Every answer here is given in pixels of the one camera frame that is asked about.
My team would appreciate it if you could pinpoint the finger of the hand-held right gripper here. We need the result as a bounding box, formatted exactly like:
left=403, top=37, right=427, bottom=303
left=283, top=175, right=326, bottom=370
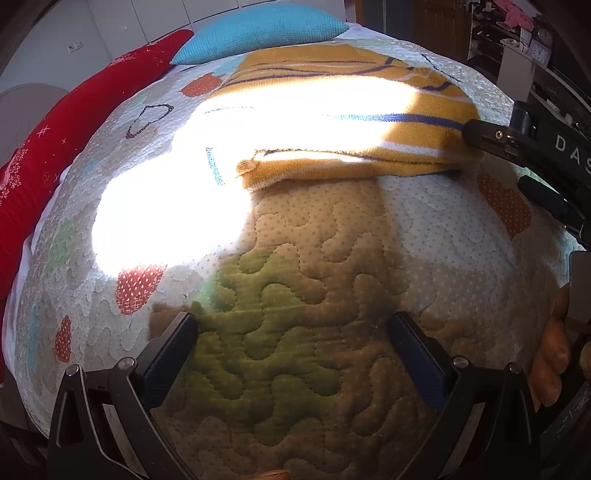
left=517, top=174, right=585, bottom=237
left=462, top=119, right=533, bottom=160

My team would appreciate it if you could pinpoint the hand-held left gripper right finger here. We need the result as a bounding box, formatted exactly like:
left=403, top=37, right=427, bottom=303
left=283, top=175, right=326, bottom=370
left=389, top=311, right=542, bottom=480

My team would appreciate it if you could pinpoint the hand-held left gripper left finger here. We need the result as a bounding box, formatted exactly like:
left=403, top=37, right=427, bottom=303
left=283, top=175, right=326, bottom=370
left=48, top=311, right=200, bottom=480

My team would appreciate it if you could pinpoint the yellow striped knit sweater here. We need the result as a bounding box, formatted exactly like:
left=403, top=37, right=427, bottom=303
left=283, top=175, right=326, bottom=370
left=187, top=44, right=486, bottom=193

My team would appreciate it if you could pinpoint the person's right hand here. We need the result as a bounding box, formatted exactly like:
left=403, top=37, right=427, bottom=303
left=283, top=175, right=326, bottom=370
left=527, top=284, right=576, bottom=414

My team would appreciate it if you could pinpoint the cluttered shelf unit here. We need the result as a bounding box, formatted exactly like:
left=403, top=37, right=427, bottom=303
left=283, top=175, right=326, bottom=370
left=466, top=0, right=591, bottom=139

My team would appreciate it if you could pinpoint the white square clock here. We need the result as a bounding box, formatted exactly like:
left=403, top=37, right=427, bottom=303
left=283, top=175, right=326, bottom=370
left=527, top=39, right=550, bottom=66

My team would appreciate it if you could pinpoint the wooden door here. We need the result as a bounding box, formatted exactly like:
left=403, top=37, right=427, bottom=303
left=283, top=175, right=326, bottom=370
left=411, top=0, right=472, bottom=61

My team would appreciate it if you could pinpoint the pink cloth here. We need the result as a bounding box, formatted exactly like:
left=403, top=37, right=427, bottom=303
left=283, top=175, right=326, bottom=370
left=501, top=0, right=534, bottom=29

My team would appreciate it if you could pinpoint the patchwork quilt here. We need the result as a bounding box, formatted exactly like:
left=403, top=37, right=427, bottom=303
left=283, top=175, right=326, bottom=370
left=18, top=23, right=579, bottom=480

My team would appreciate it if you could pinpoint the red snowflake blanket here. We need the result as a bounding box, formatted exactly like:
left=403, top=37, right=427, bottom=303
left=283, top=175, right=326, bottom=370
left=0, top=30, right=195, bottom=302

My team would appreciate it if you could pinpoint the light blue pillow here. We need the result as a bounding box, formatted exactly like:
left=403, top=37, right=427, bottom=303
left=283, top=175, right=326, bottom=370
left=171, top=7, right=350, bottom=66

